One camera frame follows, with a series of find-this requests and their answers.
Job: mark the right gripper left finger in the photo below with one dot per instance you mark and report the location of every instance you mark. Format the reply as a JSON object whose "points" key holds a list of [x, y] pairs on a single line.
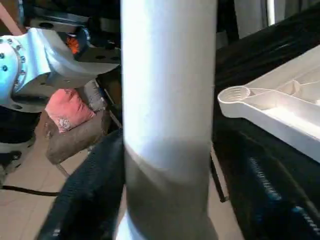
{"points": [[90, 200]]}

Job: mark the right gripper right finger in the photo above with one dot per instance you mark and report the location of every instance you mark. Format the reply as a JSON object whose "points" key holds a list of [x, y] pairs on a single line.
{"points": [[280, 205]]}

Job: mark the white plastic table top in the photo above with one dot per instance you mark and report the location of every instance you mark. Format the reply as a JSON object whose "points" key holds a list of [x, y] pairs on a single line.
{"points": [[280, 105]]}

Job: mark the white plastic table leg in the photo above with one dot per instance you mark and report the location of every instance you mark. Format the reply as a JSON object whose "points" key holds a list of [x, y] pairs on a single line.
{"points": [[167, 100]]}

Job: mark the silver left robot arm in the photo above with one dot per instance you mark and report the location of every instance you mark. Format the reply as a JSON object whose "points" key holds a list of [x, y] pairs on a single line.
{"points": [[45, 60]]}

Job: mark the brown stool seat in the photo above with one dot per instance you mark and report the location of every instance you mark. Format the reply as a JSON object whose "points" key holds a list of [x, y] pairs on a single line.
{"points": [[75, 140]]}

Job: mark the black stand leg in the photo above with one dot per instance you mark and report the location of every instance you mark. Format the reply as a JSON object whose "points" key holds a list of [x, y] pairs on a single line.
{"points": [[218, 180]]}

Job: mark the pink cloth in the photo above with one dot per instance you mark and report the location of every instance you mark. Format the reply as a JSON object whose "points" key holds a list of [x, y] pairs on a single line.
{"points": [[67, 110]]}

